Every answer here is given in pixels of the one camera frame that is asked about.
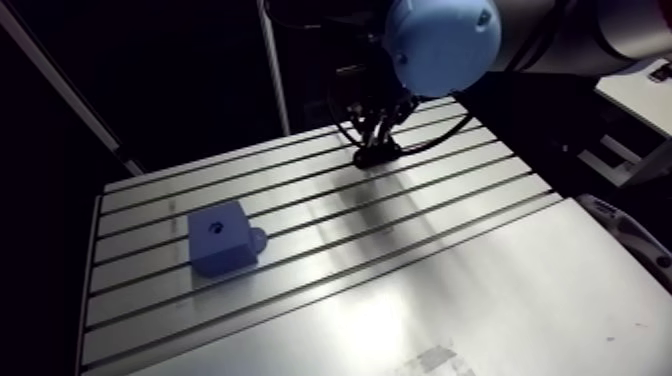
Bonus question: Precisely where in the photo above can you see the pale slanted frame bar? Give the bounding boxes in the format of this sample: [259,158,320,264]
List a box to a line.
[0,0,146,178]

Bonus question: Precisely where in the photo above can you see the black oval holder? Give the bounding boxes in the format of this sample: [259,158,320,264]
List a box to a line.
[352,138,403,170]

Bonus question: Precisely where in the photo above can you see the pale holed strip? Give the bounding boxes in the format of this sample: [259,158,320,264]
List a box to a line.
[574,193,672,294]

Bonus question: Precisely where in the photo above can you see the dark blue-grey block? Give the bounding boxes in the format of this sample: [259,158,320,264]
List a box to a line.
[186,200,269,279]

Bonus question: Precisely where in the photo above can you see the pale metal post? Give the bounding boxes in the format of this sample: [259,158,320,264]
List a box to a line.
[256,0,292,138]

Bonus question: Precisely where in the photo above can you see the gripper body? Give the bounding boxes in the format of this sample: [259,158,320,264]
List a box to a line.
[334,58,417,123]

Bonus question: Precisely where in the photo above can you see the white desk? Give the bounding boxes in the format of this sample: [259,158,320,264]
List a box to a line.
[595,57,672,139]

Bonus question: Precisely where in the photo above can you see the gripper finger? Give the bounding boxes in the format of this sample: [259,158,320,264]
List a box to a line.
[354,112,377,150]
[380,102,416,148]

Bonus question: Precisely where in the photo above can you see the black cable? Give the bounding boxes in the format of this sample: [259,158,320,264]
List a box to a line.
[326,78,365,146]
[398,112,476,157]

